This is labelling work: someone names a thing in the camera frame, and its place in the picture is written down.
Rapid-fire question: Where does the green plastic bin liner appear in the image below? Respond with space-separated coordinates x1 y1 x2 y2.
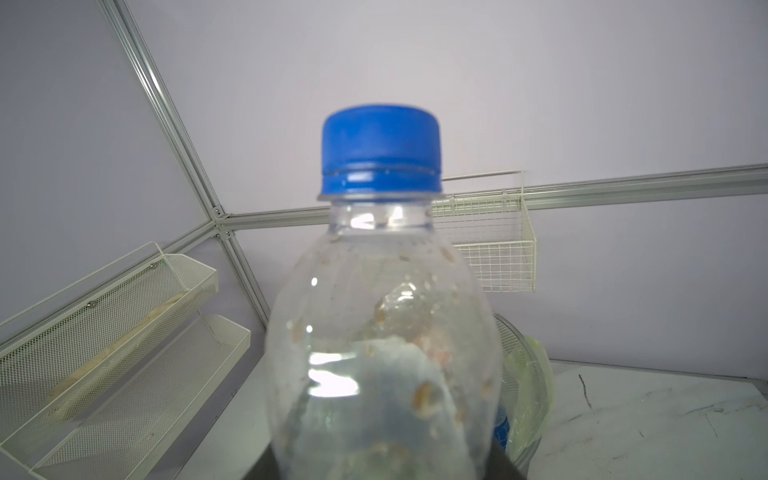
497 332 556 463

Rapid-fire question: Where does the small blue label bottle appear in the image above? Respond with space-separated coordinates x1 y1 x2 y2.
264 104 502 479

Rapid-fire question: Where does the grey mesh waste bin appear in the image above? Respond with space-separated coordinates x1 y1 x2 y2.
491 313 556 475

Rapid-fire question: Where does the white mesh two-tier shelf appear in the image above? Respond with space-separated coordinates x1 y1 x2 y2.
1 243 250 479

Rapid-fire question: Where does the white wire wall basket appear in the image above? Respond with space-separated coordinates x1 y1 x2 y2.
432 170 537 293

